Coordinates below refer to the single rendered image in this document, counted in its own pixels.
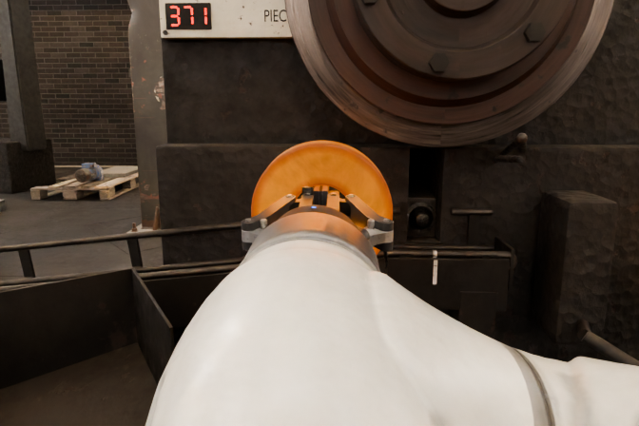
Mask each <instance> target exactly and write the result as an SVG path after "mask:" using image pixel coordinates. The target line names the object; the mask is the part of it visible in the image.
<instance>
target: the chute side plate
mask: <svg viewBox="0 0 639 426"><path fill-rule="evenodd" d="M377 259H378V266H379V270H380V273H383V274H386V270H385V259H384V258H377ZM434 261H437V276H436V284H433V274H434ZM509 268H510V260H509V259H455V258H387V276H388V277H390V278H391V279H392V280H394V281H395V282H397V283H398V284H400V285H401V286H403V287H404V288H405V289H407V290H408V291H410V292H411V293H413V294H414V295H416V296H417V297H419V298H420V299H422V300H424V301H425V302H427V303H428V304H430V305H431V306H433V307H434V308H435V309H450V310H458V309H459V294H460V292H461V291H463V292H497V304H496V310H504V311H505V310H506V303H507V292H508V279H509ZM230 273H231V272H226V273H217V274H206V275H197V276H186V277H177V278H166V279H157V280H146V281H143V282H144V284H145V286H146V287H147V289H148V290H149V292H150V293H151V295H152V296H153V298H154V299H155V301H157V303H158V305H159V306H160V308H161V309H162V311H163V312H164V314H165V316H166V317H167V319H168V320H169V322H170V323H171V325H172V326H173V327H183V326H188V324H189V323H190V322H191V320H192V319H193V317H194V316H195V314H196V313H197V311H198V310H199V309H200V307H201V306H202V304H203V303H204V301H205V300H206V298H207V297H208V296H209V295H210V294H211V293H212V292H213V291H214V289H215V288H216V287H217V286H218V285H219V284H220V283H221V281H222V280H223V279H224V278H225V277H227V276H228V275H229V274H230Z"/></svg>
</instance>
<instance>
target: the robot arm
mask: <svg viewBox="0 0 639 426"><path fill-rule="evenodd" d="M393 237H394V222H393V221H392V220H389V219H387V218H384V217H381V216H379V214H377V213H376V212H375V211H374V210H373V209H372V208H371V207H369V206H368V205H367V204H366V203H365V202H363V201H362V200H361V199H360V198H359V197H358V196H356V195H354V194H349V195H346V196H345V199H341V198H340V197H339V192H338V191H333V190H329V186H328V185H315V187H312V186H304V187H303V188H302V195H301V199H296V196H294V195H291V194H288V195H286V196H284V197H282V198H281V199H279V200H278V201H276V202H275V203H273V204H272V205H270V206H269V207H267V208H266V209H265V210H263V212H261V213H260V214H258V215H257V216H254V217H251V218H248V219H245V220H242V249H243V250H246V251H248V252H247V254H246V256H245V258H244V260H243V261H242V262H241V264H240V265H239V267H238V268H237V269H235V270H234V271H233V272H231V273H230V274H229V275H228V276H227V277H225V278H224V279H223V280H222V281H221V283H220V284H219V285H218V286H217V287H216V288H215V289H214V291H213V292H212V293H211V294H210V295H209V296H208V297H207V298H206V300H205V301H204V303H203V304H202V306H201V307H200V309H199V310H198V311H197V313H196V314H195V316H194V317H193V319H192V320H191V322H190V323H189V324H188V326H187V327H186V329H185V330H184V333H183V335H182V336H181V338H180V340H179V342H178V344H177V346H176V347H175V349H174V351H173V354H172V356H171V358H170V360H169V362H168V364H167V365H166V367H165V370H164V373H163V375H162V377H161V379H160V382H159V384H158V387H157V390H156V393H155V396H154V398H153V401H152V404H151V408H150V411H149V414H148V418H147V421H146V424H145V426H639V366H634V365H628V364H623V363H616V362H611V361H605V360H601V359H595V358H586V357H577V358H574V359H572V360H571V361H569V362H565V361H561V360H557V359H551V358H543V357H540V356H536V355H532V354H530V353H527V352H524V351H521V350H518V349H515V348H512V347H511V346H508V345H506V344H504V343H501V342H499V341H497V340H495V339H491V338H489V337H487V336H485V335H483V334H481V333H479V332H477V331H475V330H474V329H472V328H470V327H468V326H466V325H465V324H463V323H461V322H459V321H457V320H455V319H453V318H451V317H449V316H447V315H446V314H444V313H442V312H441V311H439V310H437V309H435V308H434V307H433V306H431V305H430V304H428V303H427V302H425V301H424V300H422V299H420V298H419V297H417V296H416V295H414V294H413V293H411V292H410V291H408V290H407V289H405V288H404V287H403V286H401V285H400V284H398V283H397V282H395V281H394V280H392V279H391V278H390V277H388V276H387V275H386V274H383V273H380V270H379V266H378V259H377V255H376V253H375V250H374V248H373V247H375V248H377V249H379V250H381V251H385V252H386V251H387V252H388V251H391V250H393Z"/></svg>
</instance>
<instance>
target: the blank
mask: <svg viewBox="0 0 639 426"><path fill-rule="evenodd" d="M315 185H328V186H331V187H334V188H335V189H337V190H338V191H340V192H341V193H342V194H343V195H344V196H346V195H349V194H354V195H356V196H358V197H359V198H360V199H361V200H362V201H363V202H365V203H366V204H367V205H368V206H369V207H371V208H372V209H373V210H374V211H375V212H376V213H377V214H379V216H381V217H384V218H387V219H389V220H393V204H392V198H391V194H390V191H389V188H388V185H387V183H386V182H385V180H384V178H383V176H382V175H381V173H380V171H379V170H378V168H377V167H376V165H375V164H374V163H373V162H372V161H371V160H370V159H369V158H368V157H367V156H365V155H364V154H363V153H361V152H360V151H358V150H357V149H355V148H353V147H351V146H349V145H346V144H343V143H339V142H334V141H324V140H319V141H310V142H306V143H302V144H299V145H295V146H292V147H290V148H289V149H287V150H285V151H284V152H282V154H280V155H279V156H278V157H277V158H276V159H275V160H274V161H273V162H272V163H271V164H270V165H269V166H268V167H267V168H266V169H265V171H264V172H263V173H262V175H261V177H260V179H259V181H258V183H257V185H256V188H255V191H254V194H253V198H252V204H251V217H254V216H257V215H258V214H260V213H261V212H263V210H265V209H266V208H267V207H269V206H270V205H272V204H273V203H275V202H276V201H278V200H279V199H281V198H282V197H284V196H286V195H288V194H291V195H294V196H296V198H297V197H298V196H299V195H300V193H302V188H303V187H304V186H315Z"/></svg>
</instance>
